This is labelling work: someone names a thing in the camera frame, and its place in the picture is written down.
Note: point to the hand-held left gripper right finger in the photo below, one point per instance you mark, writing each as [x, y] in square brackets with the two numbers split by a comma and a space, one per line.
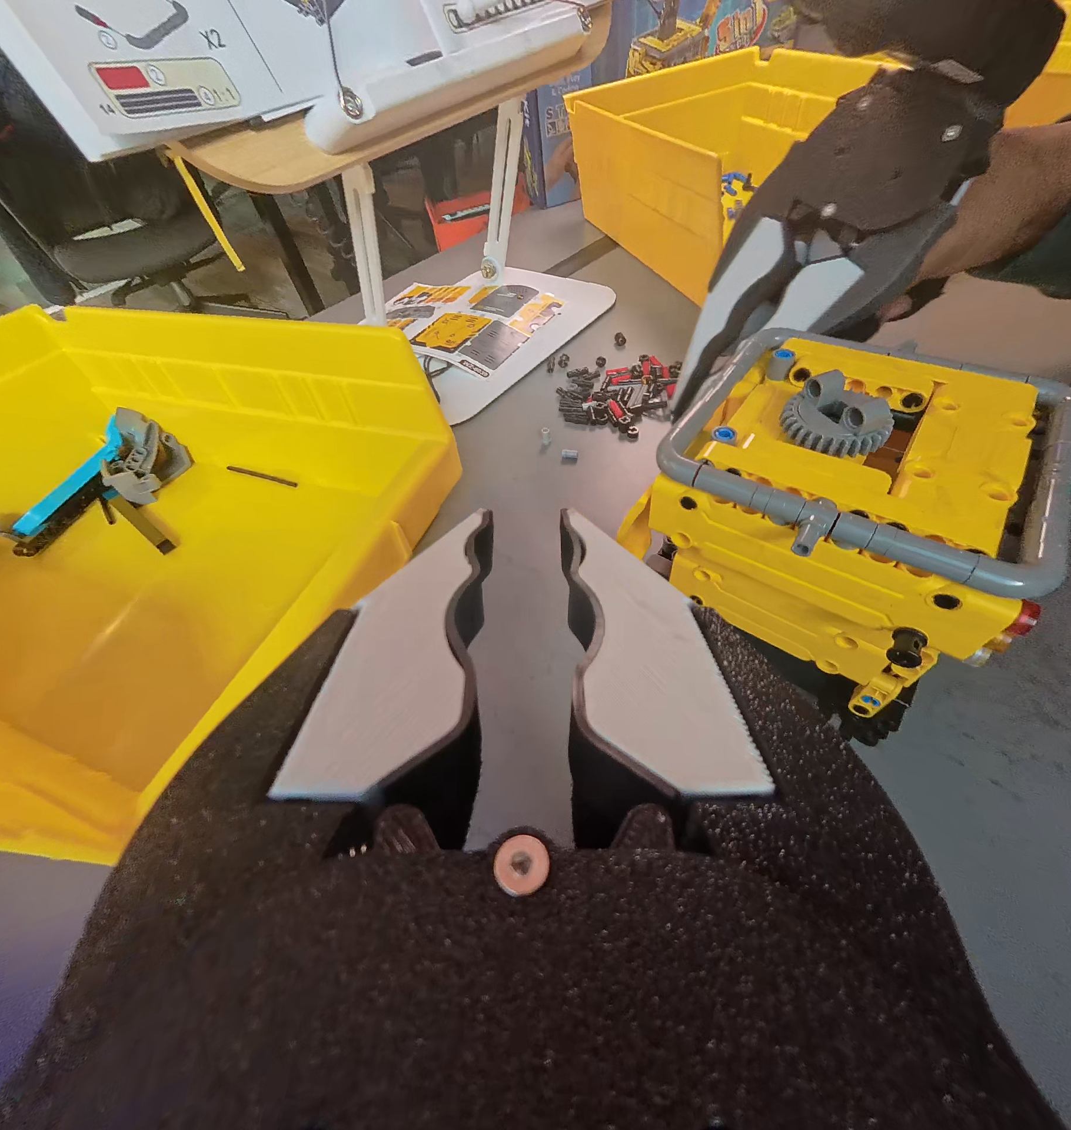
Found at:
[667, 698]

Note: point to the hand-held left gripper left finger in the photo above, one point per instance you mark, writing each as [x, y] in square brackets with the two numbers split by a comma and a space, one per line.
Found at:
[384, 698]

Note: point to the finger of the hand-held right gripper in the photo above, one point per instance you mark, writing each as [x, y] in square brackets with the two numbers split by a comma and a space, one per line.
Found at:
[747, 283]
[821, 297]

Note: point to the pile of black red pins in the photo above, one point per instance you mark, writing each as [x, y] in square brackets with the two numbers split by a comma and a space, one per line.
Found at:
[614, 393]

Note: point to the yellow and black lego model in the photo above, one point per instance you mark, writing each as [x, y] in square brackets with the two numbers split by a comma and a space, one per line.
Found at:
[852, 566]

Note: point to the person's right forearm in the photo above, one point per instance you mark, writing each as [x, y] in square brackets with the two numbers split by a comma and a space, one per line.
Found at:
[1069, 276]

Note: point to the thin black lego piece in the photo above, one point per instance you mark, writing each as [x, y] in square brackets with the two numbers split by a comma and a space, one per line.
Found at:
[261, 477]

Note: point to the black and blue lego piece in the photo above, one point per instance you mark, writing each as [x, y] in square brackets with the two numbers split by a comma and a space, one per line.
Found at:
[85, 482]

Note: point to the person's right hand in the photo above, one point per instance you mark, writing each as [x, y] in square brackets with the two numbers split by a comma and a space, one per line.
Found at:
[1029, 194]

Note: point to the heap of grey blue pieces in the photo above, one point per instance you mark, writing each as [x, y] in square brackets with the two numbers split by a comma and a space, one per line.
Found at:
[736, 194]

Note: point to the yellow bin with many pieces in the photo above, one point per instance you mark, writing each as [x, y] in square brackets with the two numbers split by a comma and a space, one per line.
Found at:
[641, 177]

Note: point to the empty yellow plastic bin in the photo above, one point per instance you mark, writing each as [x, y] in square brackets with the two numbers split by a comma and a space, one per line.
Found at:
[1056, 79]

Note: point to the yellow bin with few pieces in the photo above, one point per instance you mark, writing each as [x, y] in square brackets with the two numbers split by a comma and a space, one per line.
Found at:
[191, 636]

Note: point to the blue robot kit box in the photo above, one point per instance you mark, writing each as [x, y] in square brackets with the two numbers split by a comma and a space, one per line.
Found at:
[667, 35]

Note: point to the white stand pole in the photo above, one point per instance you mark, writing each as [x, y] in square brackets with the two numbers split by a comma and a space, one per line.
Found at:
[502, 186]
[365, 247]

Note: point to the yellow grey sticker sheet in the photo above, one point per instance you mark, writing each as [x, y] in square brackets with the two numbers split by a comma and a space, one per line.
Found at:
[473, 331]

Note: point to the red storage box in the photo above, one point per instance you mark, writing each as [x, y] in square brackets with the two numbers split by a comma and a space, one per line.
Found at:
[473, 221]

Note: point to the white page holder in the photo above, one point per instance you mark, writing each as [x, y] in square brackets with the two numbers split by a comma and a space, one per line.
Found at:
[429, 79]

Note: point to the white book stand with stickers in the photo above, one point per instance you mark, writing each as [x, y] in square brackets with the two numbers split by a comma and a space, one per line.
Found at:
[261, 163]

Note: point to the yellow ribbon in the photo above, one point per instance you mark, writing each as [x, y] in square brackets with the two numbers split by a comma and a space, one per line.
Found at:
[213, 221]

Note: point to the black office chair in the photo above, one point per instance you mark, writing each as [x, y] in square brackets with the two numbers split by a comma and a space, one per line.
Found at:
[120, 239]

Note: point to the open instruction booklet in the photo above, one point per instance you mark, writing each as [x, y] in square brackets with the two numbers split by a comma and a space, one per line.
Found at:
[146, 54]

